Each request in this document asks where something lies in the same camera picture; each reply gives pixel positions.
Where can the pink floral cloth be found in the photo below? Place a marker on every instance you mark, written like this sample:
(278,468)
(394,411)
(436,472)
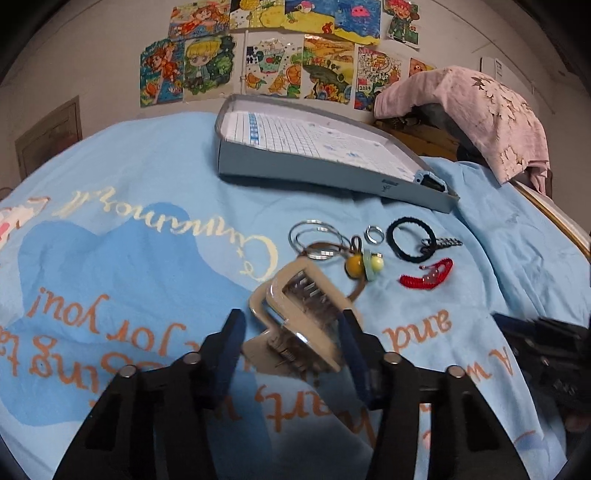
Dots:
(475,101)

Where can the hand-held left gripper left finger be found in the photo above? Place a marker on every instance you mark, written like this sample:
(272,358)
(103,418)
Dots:
(226,350)

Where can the light blue printed blanket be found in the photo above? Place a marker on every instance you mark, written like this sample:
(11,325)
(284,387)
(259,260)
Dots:
(138,184)

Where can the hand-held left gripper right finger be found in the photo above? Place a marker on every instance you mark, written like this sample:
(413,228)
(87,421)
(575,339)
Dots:
(353,350)

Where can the grey tray box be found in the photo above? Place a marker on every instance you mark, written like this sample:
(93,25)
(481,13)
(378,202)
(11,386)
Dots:
(300,170)

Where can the beige hair claw clip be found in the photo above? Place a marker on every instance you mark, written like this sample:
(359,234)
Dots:
(295,277)

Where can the wooden bed frame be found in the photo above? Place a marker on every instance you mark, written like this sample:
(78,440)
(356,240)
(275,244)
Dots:
(429,138)

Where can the group of colourful wall drawings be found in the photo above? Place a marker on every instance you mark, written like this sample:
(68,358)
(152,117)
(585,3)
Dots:
(277,64)

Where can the brown wall panel door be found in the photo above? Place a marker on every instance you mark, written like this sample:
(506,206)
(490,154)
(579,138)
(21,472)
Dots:
(51,138)

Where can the red hair clip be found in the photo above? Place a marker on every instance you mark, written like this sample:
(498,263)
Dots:
(415,281)

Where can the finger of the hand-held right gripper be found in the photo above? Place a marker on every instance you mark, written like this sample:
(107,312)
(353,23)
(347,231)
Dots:
(510,323)

